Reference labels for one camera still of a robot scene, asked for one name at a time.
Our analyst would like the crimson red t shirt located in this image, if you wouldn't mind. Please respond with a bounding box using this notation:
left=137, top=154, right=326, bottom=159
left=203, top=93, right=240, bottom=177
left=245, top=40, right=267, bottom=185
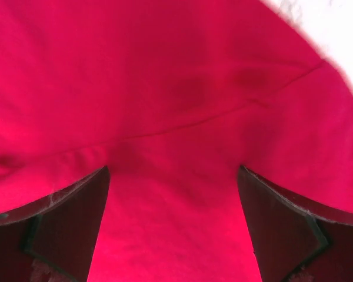
left=0, top=1, right=353, bottom=281

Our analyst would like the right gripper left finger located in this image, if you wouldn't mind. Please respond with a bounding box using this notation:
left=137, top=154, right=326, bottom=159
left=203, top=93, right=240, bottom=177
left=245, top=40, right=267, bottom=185
left=0, top=167, right=110, bottom=281

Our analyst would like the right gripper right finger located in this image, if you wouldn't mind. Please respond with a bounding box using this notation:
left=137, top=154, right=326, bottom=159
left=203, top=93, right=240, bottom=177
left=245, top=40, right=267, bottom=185
left=237, top=166, right=353, bottom=281

